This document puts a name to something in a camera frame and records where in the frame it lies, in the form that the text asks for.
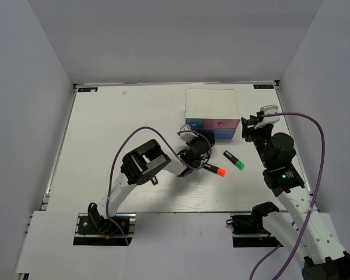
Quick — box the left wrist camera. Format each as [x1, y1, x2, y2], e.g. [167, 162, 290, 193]
[178, 124, 197, 143]

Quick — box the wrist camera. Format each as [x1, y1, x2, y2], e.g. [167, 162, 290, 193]
[178, 124, 197, 143]
[254, 104, 280, 129]

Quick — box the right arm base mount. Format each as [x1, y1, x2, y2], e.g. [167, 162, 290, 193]
[226, 215, 280, 248]

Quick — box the green highlighter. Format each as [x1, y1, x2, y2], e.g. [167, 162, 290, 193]
[223, 151, 244, 170]

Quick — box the blue small drawer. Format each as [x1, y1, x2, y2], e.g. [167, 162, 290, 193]
[185, 118, 204, 130]

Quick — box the purple cable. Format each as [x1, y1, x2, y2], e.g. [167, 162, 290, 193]
[249, 112, 326, 280]
[106, 126, 212, 246]

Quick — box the pink drawer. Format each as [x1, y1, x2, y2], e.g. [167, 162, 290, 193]
[202, 119, 240, 130]

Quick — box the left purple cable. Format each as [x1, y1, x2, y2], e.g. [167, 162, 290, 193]
[106, 126, 212, 246]

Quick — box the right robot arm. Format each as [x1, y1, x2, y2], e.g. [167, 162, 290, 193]
[241, 109, 350, 279]

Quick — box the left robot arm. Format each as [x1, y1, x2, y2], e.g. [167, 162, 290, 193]
[87, 130, 215, 233]

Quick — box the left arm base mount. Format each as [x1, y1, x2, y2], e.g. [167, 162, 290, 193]
[73, 213, 136, 247]

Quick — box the white drawer cabinet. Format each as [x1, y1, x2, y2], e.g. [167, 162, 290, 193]
[185, 88, 240, 132]

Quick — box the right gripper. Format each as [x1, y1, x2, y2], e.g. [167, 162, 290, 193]
[241, 114, 273, 168]

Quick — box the orange highlighter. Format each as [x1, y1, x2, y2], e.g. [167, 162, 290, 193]
[204, 164, 226, 177]

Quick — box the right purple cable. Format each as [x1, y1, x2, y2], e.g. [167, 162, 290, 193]
[249, 112, 326, 280]

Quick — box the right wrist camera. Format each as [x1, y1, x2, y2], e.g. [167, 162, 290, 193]
[254, 104, 280, 129]

